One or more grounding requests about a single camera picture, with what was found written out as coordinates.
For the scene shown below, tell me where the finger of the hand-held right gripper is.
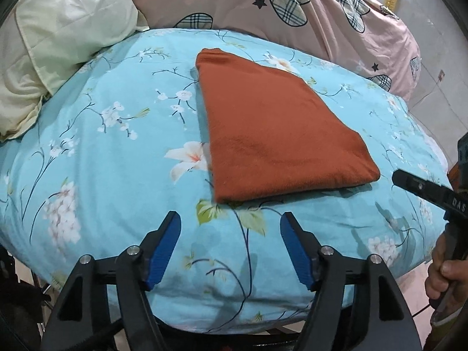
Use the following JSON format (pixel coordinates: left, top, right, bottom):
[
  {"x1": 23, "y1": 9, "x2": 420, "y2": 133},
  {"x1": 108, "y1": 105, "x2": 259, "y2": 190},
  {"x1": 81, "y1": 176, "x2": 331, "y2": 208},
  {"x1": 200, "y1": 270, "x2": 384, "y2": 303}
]
[{"x1": 391, "y1": 168, "x2": 450, "y2": 210}]

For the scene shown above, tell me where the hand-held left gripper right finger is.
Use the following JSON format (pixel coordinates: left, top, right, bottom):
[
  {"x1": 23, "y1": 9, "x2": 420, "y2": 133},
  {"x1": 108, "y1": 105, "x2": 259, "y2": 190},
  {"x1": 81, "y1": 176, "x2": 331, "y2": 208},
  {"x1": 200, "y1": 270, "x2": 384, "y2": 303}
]
[{"x1": 280, "y1": 212, "x2": 421, "y2": 351}]

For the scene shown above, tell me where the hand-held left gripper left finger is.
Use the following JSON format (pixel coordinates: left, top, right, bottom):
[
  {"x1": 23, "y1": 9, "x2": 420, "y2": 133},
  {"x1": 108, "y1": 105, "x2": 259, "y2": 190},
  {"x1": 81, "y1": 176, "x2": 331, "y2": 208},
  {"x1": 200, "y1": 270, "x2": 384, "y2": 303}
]
[{"x1": 40, "y1": 211, "x2": 182, "y2": 351}]

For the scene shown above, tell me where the orange knit sweater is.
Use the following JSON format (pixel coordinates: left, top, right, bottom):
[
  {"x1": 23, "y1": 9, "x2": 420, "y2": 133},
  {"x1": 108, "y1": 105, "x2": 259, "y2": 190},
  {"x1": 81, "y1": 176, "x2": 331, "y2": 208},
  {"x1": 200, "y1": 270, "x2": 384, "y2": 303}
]
[{"x1": 195, "y1": 48, "x2": 381, "y2": 204}]

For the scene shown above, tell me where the person's right hand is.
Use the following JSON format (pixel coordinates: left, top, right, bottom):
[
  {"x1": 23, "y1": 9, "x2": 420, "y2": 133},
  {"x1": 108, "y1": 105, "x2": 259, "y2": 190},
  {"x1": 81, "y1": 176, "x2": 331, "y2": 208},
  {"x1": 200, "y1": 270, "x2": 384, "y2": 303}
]
[{"x1": 425, "y1": 231, "x2": 464, "y2": 309}]

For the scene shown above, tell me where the blue floral blanket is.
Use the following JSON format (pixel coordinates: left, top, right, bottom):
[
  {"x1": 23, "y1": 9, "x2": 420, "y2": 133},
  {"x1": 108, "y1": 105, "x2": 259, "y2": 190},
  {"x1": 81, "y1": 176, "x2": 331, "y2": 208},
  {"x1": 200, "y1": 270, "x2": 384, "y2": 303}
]
[{"x1": 0, "y1": 27, "x2": 451, "y2": 333}]

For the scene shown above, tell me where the cream pillow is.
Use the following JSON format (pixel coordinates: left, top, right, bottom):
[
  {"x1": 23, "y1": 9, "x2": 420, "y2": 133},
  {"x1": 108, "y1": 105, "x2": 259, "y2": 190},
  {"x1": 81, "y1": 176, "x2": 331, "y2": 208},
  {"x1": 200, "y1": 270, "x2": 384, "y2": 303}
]
[{"x1": 0, "y1": 0, "x2": 151, "y2": 143}]

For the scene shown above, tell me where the pink quilt with plaid hearts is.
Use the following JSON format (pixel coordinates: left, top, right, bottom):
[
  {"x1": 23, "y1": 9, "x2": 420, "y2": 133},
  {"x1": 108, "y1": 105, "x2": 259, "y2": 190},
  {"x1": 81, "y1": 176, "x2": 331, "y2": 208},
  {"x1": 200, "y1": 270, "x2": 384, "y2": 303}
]
[{"x1": 121, "y1": 0, "x2": 422, "y2": 100}]

